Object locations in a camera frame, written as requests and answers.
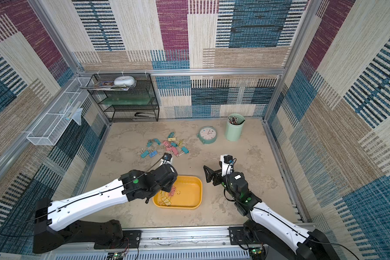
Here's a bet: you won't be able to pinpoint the yellow plastic storage box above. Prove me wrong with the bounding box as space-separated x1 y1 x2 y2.
153 175 203 210

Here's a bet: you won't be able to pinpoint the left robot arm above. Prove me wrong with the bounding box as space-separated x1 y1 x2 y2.
32 163 178 254

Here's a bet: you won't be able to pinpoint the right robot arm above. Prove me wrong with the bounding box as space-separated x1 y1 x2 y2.
203 166 339 260

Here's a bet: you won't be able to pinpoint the mint green alarm clock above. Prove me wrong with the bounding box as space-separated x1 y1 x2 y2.
197 126 217 144

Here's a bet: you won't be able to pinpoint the mint green pen holder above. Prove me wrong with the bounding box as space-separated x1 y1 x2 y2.
225 113 245 141

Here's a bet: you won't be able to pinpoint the pens in holder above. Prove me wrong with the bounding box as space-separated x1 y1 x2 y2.
228 116 239 125

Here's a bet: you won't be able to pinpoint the green tray on shelf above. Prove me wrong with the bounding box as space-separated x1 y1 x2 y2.
99 95 152 105

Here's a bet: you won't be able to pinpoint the light blue cloth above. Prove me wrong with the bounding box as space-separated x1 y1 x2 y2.
72 108 83 126

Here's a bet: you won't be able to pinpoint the magazines on shelf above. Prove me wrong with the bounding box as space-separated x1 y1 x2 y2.
80 81 130 91

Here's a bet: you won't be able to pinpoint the white round device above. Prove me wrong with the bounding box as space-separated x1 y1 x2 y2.
114 76 136 87

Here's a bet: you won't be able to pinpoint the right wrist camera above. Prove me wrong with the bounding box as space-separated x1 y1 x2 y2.
220 154 234 177

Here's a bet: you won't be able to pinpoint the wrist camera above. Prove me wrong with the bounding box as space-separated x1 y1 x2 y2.
160 153 173 165
220 154 234 177

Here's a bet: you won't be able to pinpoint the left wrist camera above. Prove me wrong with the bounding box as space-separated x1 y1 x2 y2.
160 153 173 165

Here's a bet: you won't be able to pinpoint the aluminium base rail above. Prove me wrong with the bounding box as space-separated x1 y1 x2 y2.
42 225 285 260

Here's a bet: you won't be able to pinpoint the black wire mesh shelf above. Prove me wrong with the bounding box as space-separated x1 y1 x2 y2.
83 73 160 123

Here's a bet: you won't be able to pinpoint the white wire mesh basket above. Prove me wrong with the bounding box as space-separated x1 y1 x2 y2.
27 78 89 146

